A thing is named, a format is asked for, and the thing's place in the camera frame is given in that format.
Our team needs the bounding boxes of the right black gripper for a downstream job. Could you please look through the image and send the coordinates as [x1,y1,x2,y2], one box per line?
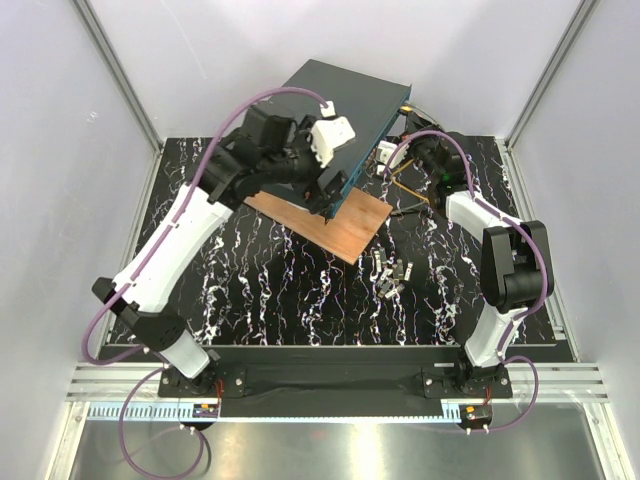
[393,112,440,183]

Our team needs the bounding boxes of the grey ethernet cable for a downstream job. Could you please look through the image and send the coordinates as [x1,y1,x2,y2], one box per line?
[412,103,441,126]

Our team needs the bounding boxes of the yellow ethernet cable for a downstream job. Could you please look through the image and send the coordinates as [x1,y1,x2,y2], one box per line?
[389,104,431,206]

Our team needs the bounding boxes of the teal network switch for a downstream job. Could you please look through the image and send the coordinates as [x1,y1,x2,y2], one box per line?
[259,59,411,220]

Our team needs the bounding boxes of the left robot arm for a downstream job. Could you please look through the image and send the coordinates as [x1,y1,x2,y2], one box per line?
[92,101,355,396]

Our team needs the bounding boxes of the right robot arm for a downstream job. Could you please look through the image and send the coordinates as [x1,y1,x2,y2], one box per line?
[402,108,554,397]

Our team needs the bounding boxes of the wooden base board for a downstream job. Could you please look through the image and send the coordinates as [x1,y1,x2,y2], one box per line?
[244,188,392,265]

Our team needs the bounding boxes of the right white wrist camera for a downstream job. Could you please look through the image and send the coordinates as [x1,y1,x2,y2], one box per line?
[375,140,403,177]

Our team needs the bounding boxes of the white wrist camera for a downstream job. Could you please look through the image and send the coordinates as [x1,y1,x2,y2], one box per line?
[375,140,403,177]
[310,101,356,168]

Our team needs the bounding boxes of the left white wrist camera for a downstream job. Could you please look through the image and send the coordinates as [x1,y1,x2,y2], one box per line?
[310,101,356,168]

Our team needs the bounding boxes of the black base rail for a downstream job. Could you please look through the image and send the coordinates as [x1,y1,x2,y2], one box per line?
[158,346,513,421]

